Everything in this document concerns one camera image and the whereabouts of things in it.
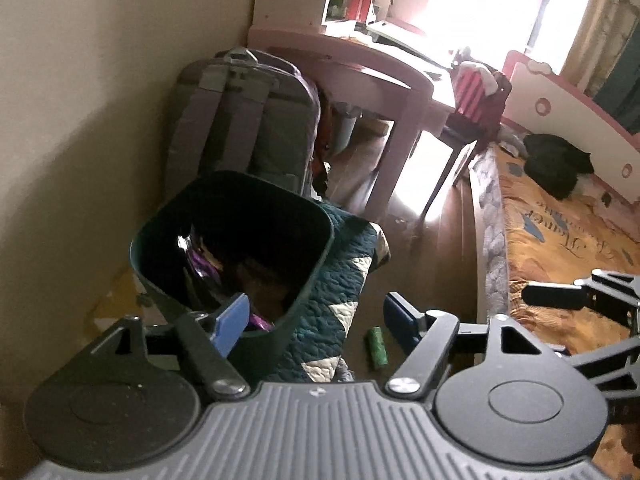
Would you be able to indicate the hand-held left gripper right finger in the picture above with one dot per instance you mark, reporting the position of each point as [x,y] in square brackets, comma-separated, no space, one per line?
[400,317]

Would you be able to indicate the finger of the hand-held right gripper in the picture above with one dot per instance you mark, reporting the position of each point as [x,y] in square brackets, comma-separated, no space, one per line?
[617,285]
[550,295]

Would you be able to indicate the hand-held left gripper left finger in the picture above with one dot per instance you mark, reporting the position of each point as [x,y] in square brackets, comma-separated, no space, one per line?
[231,322]

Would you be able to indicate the green bag roll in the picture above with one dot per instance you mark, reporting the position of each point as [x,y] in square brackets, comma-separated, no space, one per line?
[377,347]

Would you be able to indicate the purple snack bag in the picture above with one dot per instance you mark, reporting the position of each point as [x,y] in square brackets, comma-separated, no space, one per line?
[202,260]

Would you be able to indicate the blue white wrapper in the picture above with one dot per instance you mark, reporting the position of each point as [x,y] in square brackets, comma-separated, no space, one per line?
[346,371]

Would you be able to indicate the dark green trash bin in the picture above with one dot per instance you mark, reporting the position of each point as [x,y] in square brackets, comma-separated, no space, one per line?
[250,200]

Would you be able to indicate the bed with floral sheet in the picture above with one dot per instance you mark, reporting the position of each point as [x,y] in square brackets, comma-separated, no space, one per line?
[545,240]

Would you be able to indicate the teal patchwork quilt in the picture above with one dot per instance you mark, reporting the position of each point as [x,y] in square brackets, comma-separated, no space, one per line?
[340,280]

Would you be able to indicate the small black object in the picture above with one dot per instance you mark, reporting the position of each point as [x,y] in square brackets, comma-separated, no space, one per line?
[606,200]

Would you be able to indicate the black cloth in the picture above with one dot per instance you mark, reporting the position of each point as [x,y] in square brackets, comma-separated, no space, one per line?
[555,165]

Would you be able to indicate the grey cloth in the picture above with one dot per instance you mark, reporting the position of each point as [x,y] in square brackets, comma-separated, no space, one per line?
[512,141]

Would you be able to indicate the dark chair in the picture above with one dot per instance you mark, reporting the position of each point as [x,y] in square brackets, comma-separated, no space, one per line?
[470,132]

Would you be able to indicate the green curtain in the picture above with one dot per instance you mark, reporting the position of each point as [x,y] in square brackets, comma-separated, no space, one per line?
[620,100]

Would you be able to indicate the blue grey bin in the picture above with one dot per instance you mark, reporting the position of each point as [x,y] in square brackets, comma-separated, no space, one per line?
[346,127]

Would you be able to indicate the grey backpack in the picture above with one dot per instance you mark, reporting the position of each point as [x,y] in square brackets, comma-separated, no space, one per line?
[240,125]

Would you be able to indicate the red striped bag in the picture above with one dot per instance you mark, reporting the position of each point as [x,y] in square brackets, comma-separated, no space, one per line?
[472,100]

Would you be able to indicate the white cloth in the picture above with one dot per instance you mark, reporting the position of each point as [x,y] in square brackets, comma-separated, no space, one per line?
[480,72]

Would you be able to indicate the pink desk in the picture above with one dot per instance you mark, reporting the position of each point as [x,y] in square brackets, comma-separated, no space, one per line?
[380,67]

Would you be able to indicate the yellow curtain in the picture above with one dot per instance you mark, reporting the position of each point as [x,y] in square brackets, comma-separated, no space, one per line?
[600,25]

